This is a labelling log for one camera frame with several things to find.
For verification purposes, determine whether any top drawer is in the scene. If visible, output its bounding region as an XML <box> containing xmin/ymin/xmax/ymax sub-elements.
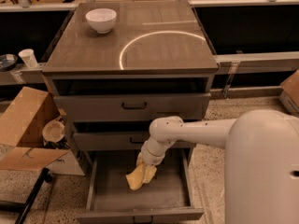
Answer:
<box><xmin>54</xmin><ymin>93</ymin><xmax>210</xmax><ymax>122</ymax></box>

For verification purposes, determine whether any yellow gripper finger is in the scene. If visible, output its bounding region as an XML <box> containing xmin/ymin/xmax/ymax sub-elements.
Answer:
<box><xmin>142</xmin><ymin>165</ymin><xmax>157</xmax><ymax>184</ymax></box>

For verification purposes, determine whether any grey drawer cabinet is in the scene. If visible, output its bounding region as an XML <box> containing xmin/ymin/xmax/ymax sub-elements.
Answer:
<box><xmin>42</xmin><ymin>1</ymin><xmax>220</xmax><ymax>175</ymax></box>

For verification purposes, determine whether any white ceramic bowl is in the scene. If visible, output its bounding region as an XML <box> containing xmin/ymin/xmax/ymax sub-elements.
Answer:
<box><xmin>85</xmin><ymin>8</ymin><xmax>117</xmax><ymax>34</ymax></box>

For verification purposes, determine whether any black stand leg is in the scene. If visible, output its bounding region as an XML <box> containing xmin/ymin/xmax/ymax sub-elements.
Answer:
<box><xmin>0</xmin><ymin>168</ymin><xmax>53</xmax><ymax>224</ymax></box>

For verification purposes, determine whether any cardboard box at right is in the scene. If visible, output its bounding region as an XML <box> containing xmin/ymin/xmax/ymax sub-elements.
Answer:
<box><xmin>279</xmin><ymin>69</ymin><xmax>299</xmax><ymax>117</ymax></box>

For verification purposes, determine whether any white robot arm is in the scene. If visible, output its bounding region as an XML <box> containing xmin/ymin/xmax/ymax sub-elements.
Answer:
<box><xmin>139</xmin><ymin>109</ymin><xmax>299</xmax><ymax>224</ymax></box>

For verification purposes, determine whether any white paper cup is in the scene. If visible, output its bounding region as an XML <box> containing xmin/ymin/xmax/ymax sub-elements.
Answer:
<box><xmin>19</xmin><ymin>49</ymin><xmax>38</xmax><ymax>68</ymax></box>

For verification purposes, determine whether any white bowl in box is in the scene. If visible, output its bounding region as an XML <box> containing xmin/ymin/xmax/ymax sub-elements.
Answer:
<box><xmin>42</xmin><ymin>120</ymin><xmax>64</xmax><ymax>143</ymax></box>

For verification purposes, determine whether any middle drawer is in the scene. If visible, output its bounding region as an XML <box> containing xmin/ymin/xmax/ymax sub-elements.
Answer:
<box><xmin>72</xmin><ymin>129</ymin><xmax>196</xmax><ymax>152</ymax></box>

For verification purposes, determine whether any bottom drawer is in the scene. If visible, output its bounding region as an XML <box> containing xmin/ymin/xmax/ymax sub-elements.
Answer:
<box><xmin>78</xmin><ymin>148</ymin><xmax>204</xmax><ymax>224</ymax></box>

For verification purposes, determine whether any yellow sponge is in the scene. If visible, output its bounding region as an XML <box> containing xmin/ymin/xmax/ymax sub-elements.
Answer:
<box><xmin>125</xmin><ymin>166</ymin><xmax>144</xmax><ymax>190</ymax></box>

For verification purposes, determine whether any open cardboard box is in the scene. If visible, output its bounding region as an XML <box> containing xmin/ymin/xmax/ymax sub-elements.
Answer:
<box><xmin>0</xmin><ymin>87</ymin><xmax>86</xmax><ymax>175</ymax></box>

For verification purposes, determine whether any drawer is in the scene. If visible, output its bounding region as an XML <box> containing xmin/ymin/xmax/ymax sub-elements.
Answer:
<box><xmin>54</xmin><ymin>93</ymin><xmax>210</xmax><ymax>122</ymax></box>
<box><xmin>72</xmin><ymin>129</ymin><xmax>196</xmax><ymax>152</ymax></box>
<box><xmin>78</xmin><ymin>148</ymin><xmax>204</xmax><ymax>224</ymax></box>

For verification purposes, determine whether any dark round dish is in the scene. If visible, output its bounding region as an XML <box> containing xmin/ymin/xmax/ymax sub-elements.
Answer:
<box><xmin>0</xmin><ymin>54</ymin><xmax>18</xmax><ymax>72</ymax></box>

